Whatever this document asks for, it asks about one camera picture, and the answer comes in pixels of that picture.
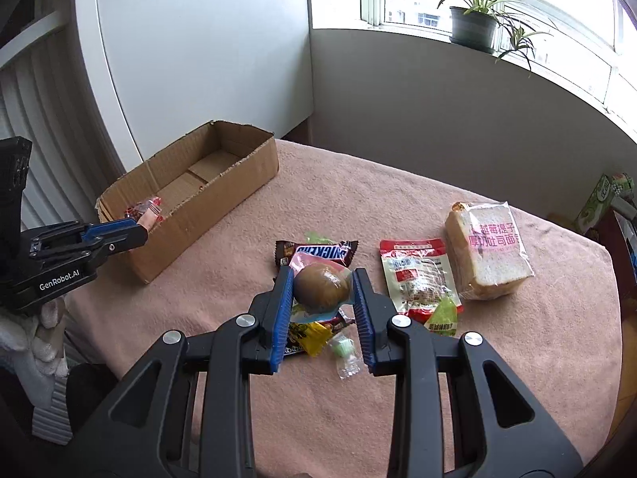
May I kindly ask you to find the pink candy sachet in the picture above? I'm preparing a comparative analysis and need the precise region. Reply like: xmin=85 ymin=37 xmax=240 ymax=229
xmin=137 ymin=208 xmax=159 ymax=232

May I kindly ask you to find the green jelly candy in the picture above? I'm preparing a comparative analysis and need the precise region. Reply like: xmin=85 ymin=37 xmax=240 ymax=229
xmin=328 ymin=333 xmax=361 ymax=380

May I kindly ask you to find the packaged sliced bread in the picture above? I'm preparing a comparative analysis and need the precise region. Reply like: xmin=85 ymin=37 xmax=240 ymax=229
xmin=445 ymin=202 xmax=534 ymax=301

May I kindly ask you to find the white gloved left hand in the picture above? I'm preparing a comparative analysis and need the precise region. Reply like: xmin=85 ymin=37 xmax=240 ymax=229
xmin=1 ymin=298 xmax=68 ymax=380

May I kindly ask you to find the brown cake in bag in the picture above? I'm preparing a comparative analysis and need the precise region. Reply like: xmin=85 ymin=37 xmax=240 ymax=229
xmin=124 ymin=196 xmax=164 ymax=221

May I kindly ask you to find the green yellow triangular candy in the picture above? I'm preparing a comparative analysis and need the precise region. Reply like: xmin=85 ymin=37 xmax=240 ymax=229
xmin=424 ymin=296 xmax=458 ymax=337

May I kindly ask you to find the cardboard box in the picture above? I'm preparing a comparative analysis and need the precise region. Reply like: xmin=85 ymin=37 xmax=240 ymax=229
xmin=96 ymin=121 xmax=279 ymax=284

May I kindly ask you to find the pink table cloth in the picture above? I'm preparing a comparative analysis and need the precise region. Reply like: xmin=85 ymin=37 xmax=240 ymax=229
xmin=64 ymin=138 xmax=626 ymax=478

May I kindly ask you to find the red white snack pouch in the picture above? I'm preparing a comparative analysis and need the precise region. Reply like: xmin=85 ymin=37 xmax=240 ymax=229
xmin=379 ymin=239 xmax=463 ymax=325

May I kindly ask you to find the black yellow candy packet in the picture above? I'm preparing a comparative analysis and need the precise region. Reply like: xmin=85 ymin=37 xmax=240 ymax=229
xmin=284 ymin=315 xmax=352 ymax=357

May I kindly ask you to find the Snickers bar English label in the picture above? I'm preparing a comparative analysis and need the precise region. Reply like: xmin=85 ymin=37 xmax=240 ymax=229
xmin=274 ymin=241 xmax=358 ymax=268

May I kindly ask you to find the green carton box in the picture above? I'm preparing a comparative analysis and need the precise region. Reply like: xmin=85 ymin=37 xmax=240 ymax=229
xmin=574 ymin=173 xmax=636 ymax=234

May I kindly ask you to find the potted spider plant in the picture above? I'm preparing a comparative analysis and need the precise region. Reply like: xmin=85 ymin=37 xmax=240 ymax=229
xmin=437 ymin=0 xmax=549 ymax=71

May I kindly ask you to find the window frame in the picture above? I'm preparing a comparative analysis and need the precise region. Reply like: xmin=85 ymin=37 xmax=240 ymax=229
xmin=347 ymin=0 xmax=636 ymax=128

